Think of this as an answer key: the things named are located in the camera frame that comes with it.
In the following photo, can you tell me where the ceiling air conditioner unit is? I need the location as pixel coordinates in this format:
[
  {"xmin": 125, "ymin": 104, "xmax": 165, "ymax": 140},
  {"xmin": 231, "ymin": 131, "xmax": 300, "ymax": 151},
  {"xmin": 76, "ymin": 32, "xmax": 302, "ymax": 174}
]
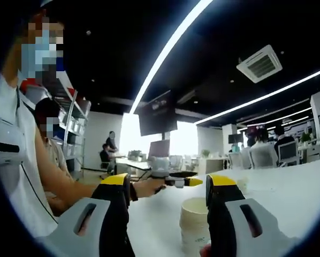
[{"xmin": 236, "ymin": 44, "xmax": 283, "ymax": 84}]

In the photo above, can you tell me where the white chest device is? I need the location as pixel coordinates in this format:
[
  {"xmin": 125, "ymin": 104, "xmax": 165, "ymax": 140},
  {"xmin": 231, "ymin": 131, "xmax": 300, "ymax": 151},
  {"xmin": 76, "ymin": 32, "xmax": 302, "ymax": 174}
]
[{"xmin": 0, "ymin": 117, "xmax": 25, "ymax": 167}]

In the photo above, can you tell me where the person's right hand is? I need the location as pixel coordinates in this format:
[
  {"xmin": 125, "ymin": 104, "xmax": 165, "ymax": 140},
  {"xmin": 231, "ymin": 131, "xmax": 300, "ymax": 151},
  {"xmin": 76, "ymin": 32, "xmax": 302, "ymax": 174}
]
[{"xmin": 199, "ymin": 244, "xmax": 212, "ymax": 257}]

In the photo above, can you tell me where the green printed paper cup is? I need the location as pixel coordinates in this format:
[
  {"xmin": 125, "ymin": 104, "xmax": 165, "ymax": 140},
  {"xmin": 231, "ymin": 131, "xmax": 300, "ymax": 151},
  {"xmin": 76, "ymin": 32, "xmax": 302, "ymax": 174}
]
[{"xmin": 236, "ymin": 177, "xmax": 249, "ymax": 195}]

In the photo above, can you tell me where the row of clear storage bins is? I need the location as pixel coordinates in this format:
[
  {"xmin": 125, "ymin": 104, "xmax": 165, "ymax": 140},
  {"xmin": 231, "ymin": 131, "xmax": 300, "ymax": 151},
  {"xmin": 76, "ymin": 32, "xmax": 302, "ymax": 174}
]
[{"xmin": 58, "ymin": 101, "xmax": 91, "ymax": 134}]

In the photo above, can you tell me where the white table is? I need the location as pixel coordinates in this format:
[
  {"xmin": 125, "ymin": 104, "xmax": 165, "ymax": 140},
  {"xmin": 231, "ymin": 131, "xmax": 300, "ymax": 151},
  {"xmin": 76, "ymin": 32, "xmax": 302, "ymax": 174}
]
[{"xmin": 126, "ymin": 157, "xmax": 320, "ymax": 257}]

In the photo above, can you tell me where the hanging dark display screen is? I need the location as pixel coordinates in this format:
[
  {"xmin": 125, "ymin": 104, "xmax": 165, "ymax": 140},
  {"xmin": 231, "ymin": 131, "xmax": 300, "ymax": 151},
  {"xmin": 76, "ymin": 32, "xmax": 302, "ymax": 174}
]
[{"xmin": 138, "ymin": 90, "xmax": 178, "ymax": 137}]

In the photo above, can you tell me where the person in white shirt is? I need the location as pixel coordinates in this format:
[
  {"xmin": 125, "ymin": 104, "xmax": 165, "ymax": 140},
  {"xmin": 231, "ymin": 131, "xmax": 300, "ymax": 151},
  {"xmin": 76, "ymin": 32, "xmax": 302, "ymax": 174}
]
[{"xmin": 0, "ymin": 74, "xmax": 59, "ymax": 239}]

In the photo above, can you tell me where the metal storage shelf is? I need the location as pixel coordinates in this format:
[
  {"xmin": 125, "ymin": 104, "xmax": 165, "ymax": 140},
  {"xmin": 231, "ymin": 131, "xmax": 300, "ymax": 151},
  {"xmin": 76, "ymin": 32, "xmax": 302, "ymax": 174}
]
[{"xmin": 20, "ymin": 77, "xmax": 92, "ymax": 175}]

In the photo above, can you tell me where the black wristband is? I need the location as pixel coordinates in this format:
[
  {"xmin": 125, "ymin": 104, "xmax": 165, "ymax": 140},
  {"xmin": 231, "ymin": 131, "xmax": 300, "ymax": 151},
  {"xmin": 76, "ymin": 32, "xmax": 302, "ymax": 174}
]
[{"xmin": 129, "ymin": 182, "xmax": 139, "ymax": 202}]

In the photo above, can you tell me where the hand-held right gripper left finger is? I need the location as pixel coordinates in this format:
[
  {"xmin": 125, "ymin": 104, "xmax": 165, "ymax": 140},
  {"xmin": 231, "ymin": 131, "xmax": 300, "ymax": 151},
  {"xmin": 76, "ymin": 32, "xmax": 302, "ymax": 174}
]
[{"xmin": 38, "ymin": 173, "xmax": 136, "ymax": 257}]

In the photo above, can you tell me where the thin black cable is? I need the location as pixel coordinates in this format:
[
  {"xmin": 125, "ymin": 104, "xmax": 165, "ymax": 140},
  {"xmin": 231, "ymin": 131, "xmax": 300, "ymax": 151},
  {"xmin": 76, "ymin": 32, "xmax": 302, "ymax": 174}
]
[{"xmin": 18, "ymin": 160, "xmax": 59, "ymax": 224}]

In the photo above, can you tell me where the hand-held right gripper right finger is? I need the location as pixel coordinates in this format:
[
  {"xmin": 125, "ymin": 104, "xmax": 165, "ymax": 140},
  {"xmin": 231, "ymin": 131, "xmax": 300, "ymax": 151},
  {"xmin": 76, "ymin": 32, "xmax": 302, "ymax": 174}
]
[{"xmin": 205, "ymin": 173, "xmax": 300, "ymax": 257}]

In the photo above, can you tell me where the open laptop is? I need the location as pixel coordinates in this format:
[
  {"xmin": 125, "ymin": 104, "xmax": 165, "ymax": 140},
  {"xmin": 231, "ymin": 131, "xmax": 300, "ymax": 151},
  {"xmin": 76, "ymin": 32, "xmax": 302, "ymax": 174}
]
[{"xmin": 148, "ymin": 139, "xmax": 172, "ymax": 161}]

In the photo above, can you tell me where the person's left hand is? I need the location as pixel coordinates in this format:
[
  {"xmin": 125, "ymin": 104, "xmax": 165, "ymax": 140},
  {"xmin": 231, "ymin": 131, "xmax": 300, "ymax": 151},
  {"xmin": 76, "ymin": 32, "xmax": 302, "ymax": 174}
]
[{"xmin": 134, "ymin": 177, "xmax": 167, "ymax": 200}]

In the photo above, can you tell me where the long ceiling light strip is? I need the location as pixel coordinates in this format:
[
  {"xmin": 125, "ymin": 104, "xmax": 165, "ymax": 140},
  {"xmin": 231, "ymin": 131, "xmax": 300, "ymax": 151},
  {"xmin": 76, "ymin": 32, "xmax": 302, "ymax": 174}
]
[
  {"xmin": 196, "ymin": 69, "xmax": 320, "ymax": 125},
  {"xmin": 129, "ymin": 0, "xmax": 215, "ymax": 114}
]

